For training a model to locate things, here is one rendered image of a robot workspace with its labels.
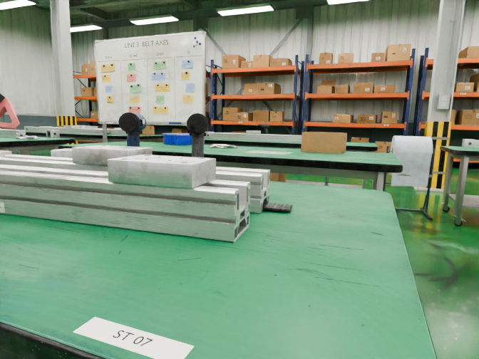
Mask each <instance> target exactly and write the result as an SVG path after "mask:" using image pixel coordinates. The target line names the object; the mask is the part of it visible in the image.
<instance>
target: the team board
mask: <svg viewBox="0 0 479 359"><path fill-rule="evenodd" d="M95 54H96V85H97V101H98V124H102V126H103V142H108V138H107V124H119V123H118V121H119V118H120V116H121V115H122V114H124V113H138V114H140V115H142V116H143V117H144V118H145V119H146V125H181V126H187V119H188V118H189V117H190V116H191V115H192V114H195V113H200V114H203V115H204V116H205V89H206V32H205V31H195V32H187V33H172V34H163V35H155V36H140V37H132V38H117V39H108V40H96V41H95Z"/></svg>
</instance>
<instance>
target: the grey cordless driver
mask: <svg viewBox="0 0 479 359"><path fill-rule="evenodd" d="M187 128H188V130H189V131H190V136H192V157H204V136H206V132H205V131H206V130H207V129H208V128H209V121H208V120H207V118H206V117H205V116H204V115H203V114H200V113H195V114H192V115H191V116H190V117H189V118H188V119H187Z"/></svg>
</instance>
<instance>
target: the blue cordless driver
mask: <svg viewBox="0 0 479 359"><path fill-rule="evenodd" d="M118 123H119V126H120V128H121V129H122V130H123V131H125V132H126V134H128V136H127V146H128V147H140V134H143V131H141V130H143V129H144V128H145V126H146V119H145V118H144V117H143V116H142V115H140V114H138V113H124V114H122V115H121V116H120V118H119V121H118Z"/></svg>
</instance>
